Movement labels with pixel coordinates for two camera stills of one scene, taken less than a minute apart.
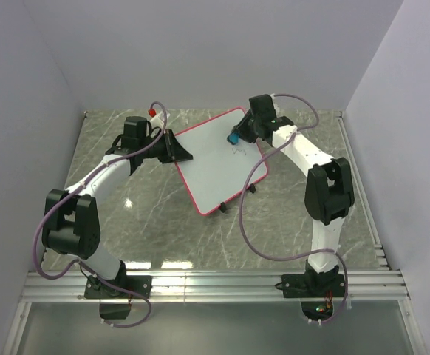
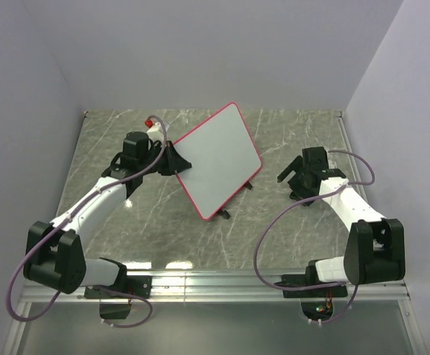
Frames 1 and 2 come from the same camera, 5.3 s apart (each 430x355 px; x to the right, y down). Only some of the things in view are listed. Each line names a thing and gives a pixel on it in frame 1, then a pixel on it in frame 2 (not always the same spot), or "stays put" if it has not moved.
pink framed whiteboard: x=216 y=172 stays put
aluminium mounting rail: x=69 y=287 stays put
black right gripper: x=241 y=128 -> x=294 y=166
